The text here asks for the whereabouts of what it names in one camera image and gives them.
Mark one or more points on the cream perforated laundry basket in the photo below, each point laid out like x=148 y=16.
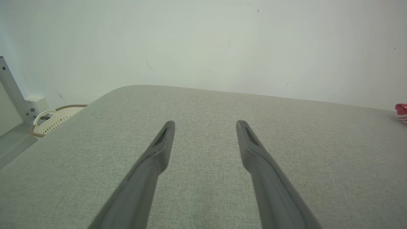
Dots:
x=57 y=122

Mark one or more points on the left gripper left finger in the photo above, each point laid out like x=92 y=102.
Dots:
x=140 y=184

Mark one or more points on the red Bulls 23 jersey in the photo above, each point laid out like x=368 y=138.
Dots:
x=401 y=109

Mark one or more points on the white plastic box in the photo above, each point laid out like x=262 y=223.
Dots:
x=37 y=103

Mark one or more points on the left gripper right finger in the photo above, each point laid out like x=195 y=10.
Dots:
x=270 y=187

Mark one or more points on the grey metal post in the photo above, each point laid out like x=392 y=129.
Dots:
x=14 y=92

